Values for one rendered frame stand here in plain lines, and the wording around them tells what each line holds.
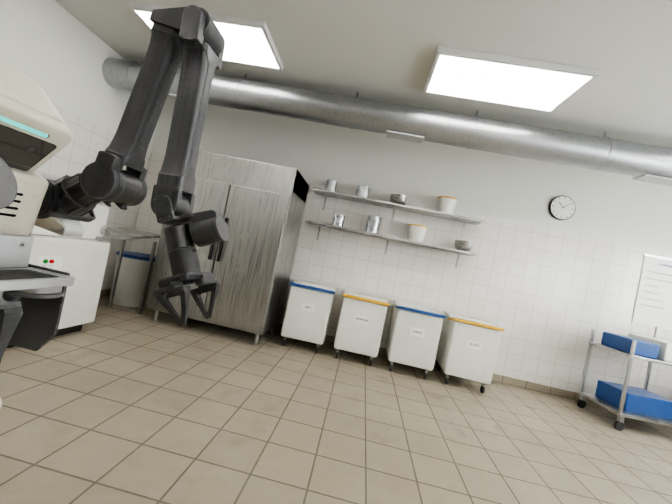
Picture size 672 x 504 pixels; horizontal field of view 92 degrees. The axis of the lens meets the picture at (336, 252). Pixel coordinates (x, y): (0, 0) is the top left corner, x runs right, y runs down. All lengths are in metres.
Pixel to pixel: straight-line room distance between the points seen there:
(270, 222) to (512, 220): 3.11
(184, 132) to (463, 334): 3.65
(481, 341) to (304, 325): 2.00
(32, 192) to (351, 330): 3.40
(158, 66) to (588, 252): 5.05
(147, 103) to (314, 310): 3.28
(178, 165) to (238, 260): 3.08
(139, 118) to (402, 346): 3.52
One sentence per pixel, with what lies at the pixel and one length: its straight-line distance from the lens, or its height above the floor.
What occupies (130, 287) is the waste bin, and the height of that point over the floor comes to 0.25.
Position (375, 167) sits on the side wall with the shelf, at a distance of 4.64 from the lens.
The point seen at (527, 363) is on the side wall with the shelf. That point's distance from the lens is 5.10.
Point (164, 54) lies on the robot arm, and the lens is 0.88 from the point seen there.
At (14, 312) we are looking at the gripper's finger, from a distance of 0.47.
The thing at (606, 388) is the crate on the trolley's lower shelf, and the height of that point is 0.33.
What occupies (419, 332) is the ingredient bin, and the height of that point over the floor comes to 0.52.
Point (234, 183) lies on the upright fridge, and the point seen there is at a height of 1.75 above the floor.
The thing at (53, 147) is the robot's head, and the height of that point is 1.27.
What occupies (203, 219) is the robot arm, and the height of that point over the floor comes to 1.20.
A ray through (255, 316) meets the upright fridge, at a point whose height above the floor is 0.34.
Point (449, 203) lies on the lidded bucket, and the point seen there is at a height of 2.11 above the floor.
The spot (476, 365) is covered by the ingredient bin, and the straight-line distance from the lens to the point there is 4.15.
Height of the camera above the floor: 1.18
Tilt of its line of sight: 1 degrees up
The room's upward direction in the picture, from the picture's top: 12 degrees clockwise
